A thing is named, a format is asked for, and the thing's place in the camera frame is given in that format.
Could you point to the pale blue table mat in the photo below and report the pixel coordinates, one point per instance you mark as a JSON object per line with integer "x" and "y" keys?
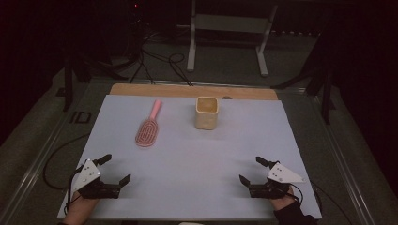
{"x": 194, "y": 172}

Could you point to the white metal stand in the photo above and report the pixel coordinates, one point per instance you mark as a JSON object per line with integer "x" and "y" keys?
{"x": 231, "y": 23}

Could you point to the beige square cup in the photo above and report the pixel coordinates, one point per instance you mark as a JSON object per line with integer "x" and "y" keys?
{"x": 206, "y": 122}

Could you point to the person's left hand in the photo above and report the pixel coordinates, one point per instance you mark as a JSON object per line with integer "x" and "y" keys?
{"x": 79, "y": 210}

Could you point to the black tripod stand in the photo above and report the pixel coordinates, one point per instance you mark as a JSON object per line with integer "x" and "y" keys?
{"x": 68, "y": 87}
{"x": 327, "y": 100}

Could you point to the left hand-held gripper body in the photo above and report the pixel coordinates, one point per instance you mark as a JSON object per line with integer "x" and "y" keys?
{"x": 89, "y": 175}

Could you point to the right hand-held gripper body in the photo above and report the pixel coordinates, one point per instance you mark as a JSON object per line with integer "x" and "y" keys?
{"x": 280, "y": 175}

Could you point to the person's right hand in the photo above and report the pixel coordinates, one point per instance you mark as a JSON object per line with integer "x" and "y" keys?
{"x": 282, "y": 202}

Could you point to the pink hairbrush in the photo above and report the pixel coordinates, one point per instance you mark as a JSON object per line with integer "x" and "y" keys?
{"x": 147, "y": 134}

